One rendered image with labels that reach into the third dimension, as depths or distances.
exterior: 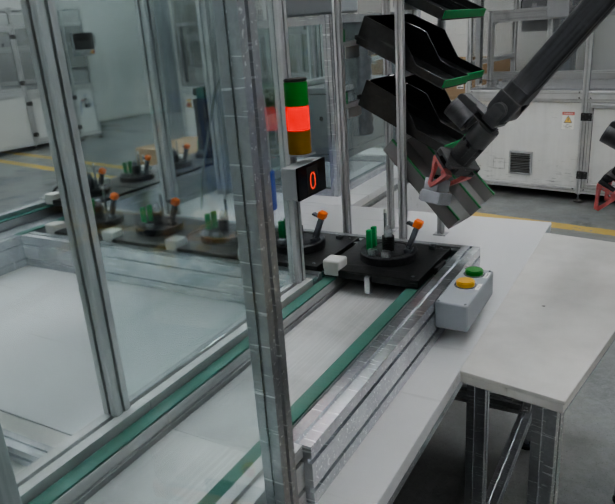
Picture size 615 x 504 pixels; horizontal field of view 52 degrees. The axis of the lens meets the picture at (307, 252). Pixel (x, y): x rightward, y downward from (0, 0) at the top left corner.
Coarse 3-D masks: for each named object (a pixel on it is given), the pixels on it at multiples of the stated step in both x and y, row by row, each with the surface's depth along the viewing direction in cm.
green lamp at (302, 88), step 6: (288, 84) 129; (294, 84) 129; (300, 84) 129; (306, 84) 130; (288, 90) 130; (294, 90) 129; (300, 90) 129; (306, 90) 130; (288, 96) 130; (294, 96) 130; (300, 96) 130; (306, 96) 131; (288, 102) 130; (294, 102) 130; (300, 102) 130; (306, 102) 131
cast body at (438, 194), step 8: (424, 184) 157; (440, 184) 154; (448, 184) 156; (424, 192) 157; (432, 192) 155; (440, 192) 154; (424, 200) 157; (432, 200) 155; (440, 200) 154; (448, 200) 155
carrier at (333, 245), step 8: (304, 232) 172; (312, 232) 171; (304, 240) 165; (312, 240) 163; (320, 240) 164; (328, 240) 170; (336, 240) 170; (344, 240) 169; (352, 240) 169; (304, 248) 161; (312, 248) 161; (320, 248) 163; (328, 248) 164; (336, 248) 164; (344, 248) 164; (304, 256) 160; (312, 256) 159; (320, 256) 159; (312, 264) 154; (320, 264) 154
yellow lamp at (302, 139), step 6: (288, 132) 133; (294, 132) 132; (300, 132) 132; (306, 132) 133; (288, 138) 134; (294, 138) 133; (300, 138) 132; (306, 138) 133; (288, 144) 134; (294, 144) 133; (300, 144) 133; (306, 144) 133; (288, 150) 135; (294, 150) 133; (300, 150) 133; (306, 150) 134
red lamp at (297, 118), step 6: (288, 108) 131; (294, 108) 130; (300, 108) 130; (306, 108) 131; (288, 114) 132; (294, 114) 131; (300, 114) 131; (306, 114) 132; (288, 120) 132; (294, 120) 131; (300, 120) 131; (306, 120) 132; (288, 126) 133; (294, 126) 132; (300, 126) 132; (306, 126) 132
